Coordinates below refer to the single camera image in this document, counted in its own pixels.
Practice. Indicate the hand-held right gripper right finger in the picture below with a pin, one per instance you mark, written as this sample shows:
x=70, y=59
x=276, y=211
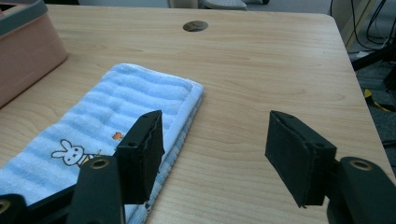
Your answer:
x=295, y=161

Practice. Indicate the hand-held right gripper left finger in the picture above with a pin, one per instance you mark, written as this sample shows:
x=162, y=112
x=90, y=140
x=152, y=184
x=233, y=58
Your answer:
x=140, y=161

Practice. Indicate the blue striped rabbit towel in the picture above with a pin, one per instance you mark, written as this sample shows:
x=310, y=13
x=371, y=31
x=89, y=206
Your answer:
x=124, y=102

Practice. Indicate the black stand leg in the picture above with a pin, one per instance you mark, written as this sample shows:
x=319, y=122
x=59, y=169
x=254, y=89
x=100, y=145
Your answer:
x=375, y=57

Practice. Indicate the pink storage box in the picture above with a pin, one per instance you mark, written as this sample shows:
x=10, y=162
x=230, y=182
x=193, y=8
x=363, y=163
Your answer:
x=25, y=53

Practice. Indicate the grey chair base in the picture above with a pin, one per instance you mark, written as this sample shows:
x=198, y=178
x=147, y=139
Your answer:
x=224, y=4

